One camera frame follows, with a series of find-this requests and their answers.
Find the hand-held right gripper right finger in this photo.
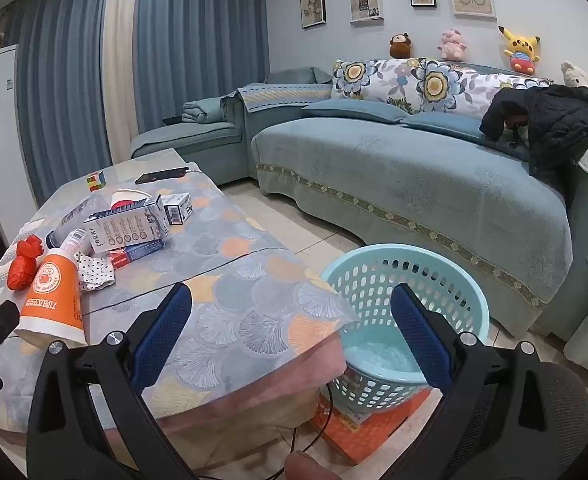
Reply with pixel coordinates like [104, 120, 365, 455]
[381, 282, 562, 480]

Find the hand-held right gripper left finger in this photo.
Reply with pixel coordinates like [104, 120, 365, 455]
[26, 282, 199, 480]

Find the orange paper cup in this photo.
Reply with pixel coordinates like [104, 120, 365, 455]
[14, 247, 89, 348]

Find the red plastic wrapper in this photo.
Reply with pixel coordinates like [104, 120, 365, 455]
[6, 234, 45, 291]

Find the light blue plastic basket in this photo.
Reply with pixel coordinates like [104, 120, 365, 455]
[320, 244, 490, 416]

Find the white polka dot cloth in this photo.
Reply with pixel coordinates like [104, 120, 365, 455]
[73, 252, 117, 292]

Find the small white pink-label bottle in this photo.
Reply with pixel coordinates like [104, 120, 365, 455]
[61, 229, 89, 253]

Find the clear plastic bottle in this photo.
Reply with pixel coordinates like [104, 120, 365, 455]
[46, 199, 105, 248]

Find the person's right hand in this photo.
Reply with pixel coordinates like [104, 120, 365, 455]
[286, 451, 345, 480]

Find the red blue flat box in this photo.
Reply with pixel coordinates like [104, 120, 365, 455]
[108, 239, 167, 267]

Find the orange cardboard box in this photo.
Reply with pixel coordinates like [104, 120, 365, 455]
[311, 387, 435, 466]

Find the white grey carton box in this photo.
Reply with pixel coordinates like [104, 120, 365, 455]
[84, 195, 171, 255]

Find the small white barcode box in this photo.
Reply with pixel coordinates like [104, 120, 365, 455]
[163, 192, 192, 226]

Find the red white paper cup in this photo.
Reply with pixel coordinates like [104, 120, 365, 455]
[110, 187, 151, 208]

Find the black smartphone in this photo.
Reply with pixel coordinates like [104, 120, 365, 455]
[135, 166, 189, 185]

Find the teal fabric sofa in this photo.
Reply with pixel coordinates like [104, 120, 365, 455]
[130, 57, 588, 386]

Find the white standing air conditioner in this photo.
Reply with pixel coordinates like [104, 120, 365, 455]
[0, 44, 37, 248]

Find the black mesh office chair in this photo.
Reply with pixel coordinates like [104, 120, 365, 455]
[538, 362, 588, 480]

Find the teal cushion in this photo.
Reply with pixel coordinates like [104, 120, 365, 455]
[404, 111, 494, 141]
[301, 99, 409, 123]

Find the folded teal blanket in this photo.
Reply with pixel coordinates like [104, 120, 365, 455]
[181, 97, 225, 123]

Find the blue curtain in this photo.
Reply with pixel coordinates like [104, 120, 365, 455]
[133, 0, 271, 136]
[4, 0, 112, 206]

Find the black jacket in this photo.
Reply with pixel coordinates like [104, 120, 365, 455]
[480, 85, 588, 211]

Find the cream curtain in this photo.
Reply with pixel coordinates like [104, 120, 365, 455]
[101, 0, 142, 161]

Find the brown monkey plush toy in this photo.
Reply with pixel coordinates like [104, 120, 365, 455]
[389, 33, 415, 59]

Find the pink plush toy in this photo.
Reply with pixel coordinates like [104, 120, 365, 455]
[438, 29, 469, 62]

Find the yellow plush toy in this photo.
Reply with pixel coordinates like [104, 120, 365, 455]
[498, 25, 542, 77]

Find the white plush bear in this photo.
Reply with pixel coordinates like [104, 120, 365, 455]
[560, 61, 588, 93]

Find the collage canvas picture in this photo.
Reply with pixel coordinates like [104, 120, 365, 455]
[349, 0, 385, 23]

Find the black framed tall picture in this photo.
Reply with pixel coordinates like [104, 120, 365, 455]
[300, 0, 327, 30]

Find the black cable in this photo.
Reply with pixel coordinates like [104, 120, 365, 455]
[269, 382, 335, 480]

